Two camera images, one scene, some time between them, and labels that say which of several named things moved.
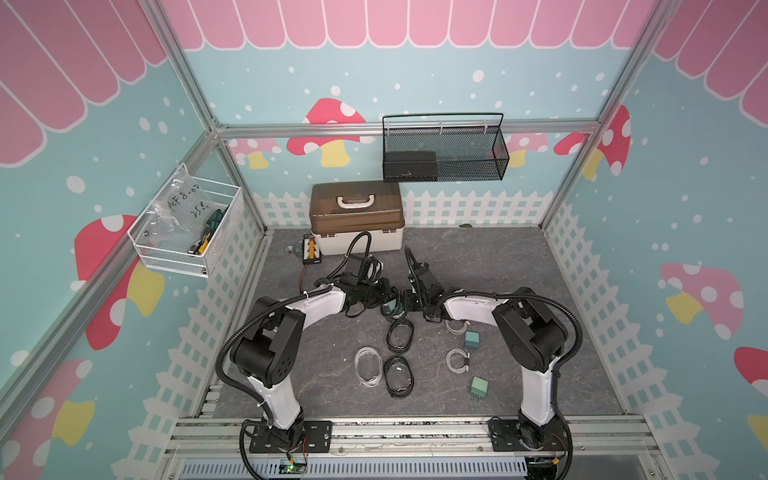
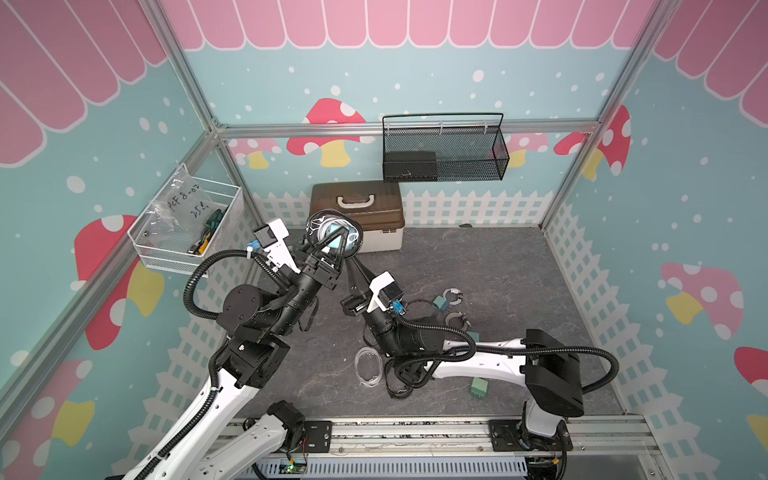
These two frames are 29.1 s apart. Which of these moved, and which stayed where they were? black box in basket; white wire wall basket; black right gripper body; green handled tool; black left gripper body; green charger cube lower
Moved: black left gripper body; black right gripper body
Stayed: white wire wall basket; black box in basket; green charger cube lower; green handled tool
